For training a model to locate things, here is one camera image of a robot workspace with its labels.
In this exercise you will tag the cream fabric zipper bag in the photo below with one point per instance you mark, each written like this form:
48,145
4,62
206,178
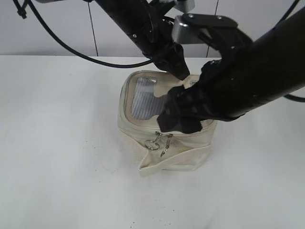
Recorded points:
142,98

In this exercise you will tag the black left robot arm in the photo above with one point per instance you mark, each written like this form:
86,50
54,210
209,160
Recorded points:
144,23

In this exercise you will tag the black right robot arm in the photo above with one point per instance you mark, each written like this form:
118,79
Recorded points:
248,75

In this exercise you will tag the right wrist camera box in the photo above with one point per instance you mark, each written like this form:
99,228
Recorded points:
198,28

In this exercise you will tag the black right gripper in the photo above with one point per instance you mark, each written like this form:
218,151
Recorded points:
185,109

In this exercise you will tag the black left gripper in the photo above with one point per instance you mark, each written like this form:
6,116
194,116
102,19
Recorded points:
171,59

